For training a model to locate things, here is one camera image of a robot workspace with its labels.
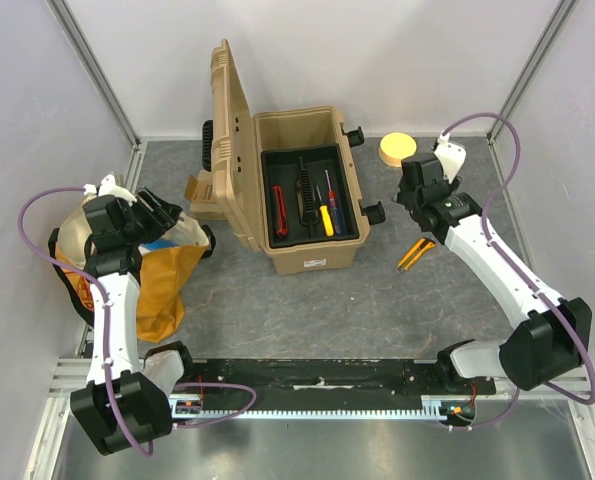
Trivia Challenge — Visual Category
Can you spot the tan plastic toolbox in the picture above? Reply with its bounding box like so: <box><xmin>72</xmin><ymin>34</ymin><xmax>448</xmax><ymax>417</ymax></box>
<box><xmin>202</xmin><ymin>40</ymin><xmax>386</xmax><ymax>275</ymax></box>

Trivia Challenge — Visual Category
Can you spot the red utility knife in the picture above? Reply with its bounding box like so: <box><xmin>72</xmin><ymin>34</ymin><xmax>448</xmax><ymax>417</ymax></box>
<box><xmin>272</xmin><ymin>185</ymin><xmax>289</xmax><ymax>239</ymax></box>

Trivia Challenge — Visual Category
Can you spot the black toolbox tray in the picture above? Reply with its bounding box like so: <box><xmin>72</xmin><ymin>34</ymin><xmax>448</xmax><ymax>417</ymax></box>
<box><xmin>261</xmin><ymin>144</ymin><xmax>359</xmax><ymax>249</ymax></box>

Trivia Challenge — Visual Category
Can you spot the yellow handle screwdriver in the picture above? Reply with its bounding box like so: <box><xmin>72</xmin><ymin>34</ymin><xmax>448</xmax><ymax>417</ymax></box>
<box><xmin>315</xmin><ymin>185</ymin><xmax>335</xmax><ymax>237</ymax></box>

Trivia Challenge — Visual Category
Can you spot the blue red handle screwdriver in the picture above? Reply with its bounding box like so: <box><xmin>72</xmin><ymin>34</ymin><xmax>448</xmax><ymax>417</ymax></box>
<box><xmin>325</xmin><ymin>170</ymin><xmax>346</xmax><ymax>236</ymax></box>

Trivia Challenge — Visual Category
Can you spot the yellow utility knife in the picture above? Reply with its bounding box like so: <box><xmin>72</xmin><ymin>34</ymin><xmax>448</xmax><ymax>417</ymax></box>
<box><xmin>396</xmin><ymin>237</ymin><xmax>436</xmax><ymax>273</ymax></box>

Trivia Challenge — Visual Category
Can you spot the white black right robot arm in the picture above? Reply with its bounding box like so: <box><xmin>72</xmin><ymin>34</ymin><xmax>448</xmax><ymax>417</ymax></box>
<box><xmin>396</xmin><ymin>154</ymin><xmax>592</xmax><ymax>394</ymax></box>

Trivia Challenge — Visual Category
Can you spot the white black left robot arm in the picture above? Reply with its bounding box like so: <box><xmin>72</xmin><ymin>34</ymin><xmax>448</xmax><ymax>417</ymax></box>
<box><xmin>70</xmin><ymin>187</ymin><xmax>197</xmax><ymax>456</ymax></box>

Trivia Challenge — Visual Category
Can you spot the brown cardboard box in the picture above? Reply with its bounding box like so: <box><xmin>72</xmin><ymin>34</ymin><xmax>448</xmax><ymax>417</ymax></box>
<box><xmin>185</xmin><ymin>170</ymin><xmax>226</xmax><ymax>220</ymax></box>

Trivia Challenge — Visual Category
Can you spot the yellow canvas tote bag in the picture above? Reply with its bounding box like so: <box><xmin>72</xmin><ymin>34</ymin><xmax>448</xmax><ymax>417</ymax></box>
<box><xmin>48</xmin><ymin>205</ymin><xmax>216</xmax><ymax>343</ymax></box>

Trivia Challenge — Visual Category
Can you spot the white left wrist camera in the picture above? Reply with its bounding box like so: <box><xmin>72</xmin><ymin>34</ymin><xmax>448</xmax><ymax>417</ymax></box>
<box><xmin>84</xmin><ymin>173</ymin><xmax>137</xmax><ymax>205</ymax></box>

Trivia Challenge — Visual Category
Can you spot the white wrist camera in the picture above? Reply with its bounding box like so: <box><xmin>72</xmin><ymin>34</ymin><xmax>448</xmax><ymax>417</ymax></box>
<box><xmin>432</xmin><ymin>133</ymin><xmax>466</xmax><ymax>183</ymax></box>
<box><xmin>84</xmin><ymin>173</ymin><xmax>137</xmax><ymax>205</ymax></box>

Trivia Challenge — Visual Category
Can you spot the grey slotted cable duct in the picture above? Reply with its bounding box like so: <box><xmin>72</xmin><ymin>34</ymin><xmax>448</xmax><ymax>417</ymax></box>
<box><xmin>168</xmin><ymin>395</ymin><xmax>447</xmax><ymax>422</ymax></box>

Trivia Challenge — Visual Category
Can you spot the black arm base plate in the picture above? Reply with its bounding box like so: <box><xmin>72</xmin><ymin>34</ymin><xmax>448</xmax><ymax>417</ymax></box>
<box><xmin>180</xmin><ymin>358</ymin><xmax>496</xmax><ymax>397</ymax></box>

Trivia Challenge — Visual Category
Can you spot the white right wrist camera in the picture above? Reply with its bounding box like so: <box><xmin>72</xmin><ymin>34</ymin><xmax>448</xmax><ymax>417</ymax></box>
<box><xmin>432</xmin><ymin>133</ymin><xmax>466</xmax><ymax>183</ymax></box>

